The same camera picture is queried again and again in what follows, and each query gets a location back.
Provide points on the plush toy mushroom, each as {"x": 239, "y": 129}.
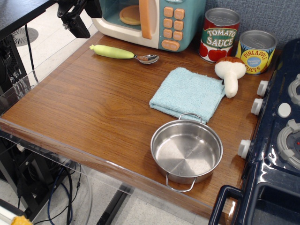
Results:
{"x": 230, "y": 69}

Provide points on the stainless steel pot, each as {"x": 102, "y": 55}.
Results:
{"x": 186, "y": 151}

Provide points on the green handled metal spoon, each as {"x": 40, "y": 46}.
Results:
{"x": 116, "y": 53}

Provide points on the black side desk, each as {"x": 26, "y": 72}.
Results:
{"x": 16, "y": 13}

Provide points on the clear acrylic table guard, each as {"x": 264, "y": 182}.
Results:
{"x": 95, "y": 110}

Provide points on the light blue rag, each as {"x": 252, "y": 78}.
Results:
{"x": 193, "y": 95}

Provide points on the tomato sauce can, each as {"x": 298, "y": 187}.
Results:
{"x": 219, "y": 32}

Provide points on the teal toy microwave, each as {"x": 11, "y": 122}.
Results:
{"x": 168, "y": 25}

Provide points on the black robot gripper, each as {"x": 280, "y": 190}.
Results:
{"x": 69, "y": 12}

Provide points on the pineapple slices can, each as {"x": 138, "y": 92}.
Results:
{"x": 256, "y": 49}

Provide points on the dark blue toy stove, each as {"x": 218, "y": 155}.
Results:
{"x": 270, "y": 192}

